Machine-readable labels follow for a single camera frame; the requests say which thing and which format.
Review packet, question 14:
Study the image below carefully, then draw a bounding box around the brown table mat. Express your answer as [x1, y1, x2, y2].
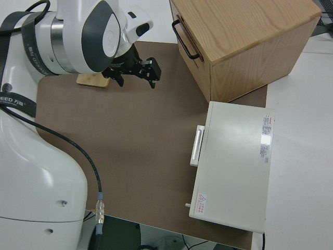
[35, 41, 268, 250]

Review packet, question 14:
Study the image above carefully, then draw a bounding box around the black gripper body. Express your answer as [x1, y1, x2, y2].
[101, 49, 162, 80]

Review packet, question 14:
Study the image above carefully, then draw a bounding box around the wooden mug tree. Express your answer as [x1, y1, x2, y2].
[76, 72, 110, 89]

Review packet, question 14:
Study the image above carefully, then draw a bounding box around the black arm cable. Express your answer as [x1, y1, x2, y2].
[0, 104, 106, 250]

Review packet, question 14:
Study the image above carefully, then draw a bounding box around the wooden box with black handle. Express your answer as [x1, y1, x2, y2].
[169, 0, 322, 104]

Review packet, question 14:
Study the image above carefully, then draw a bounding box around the white toaster oven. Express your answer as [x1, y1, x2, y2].
[185, 101, 276, 233]

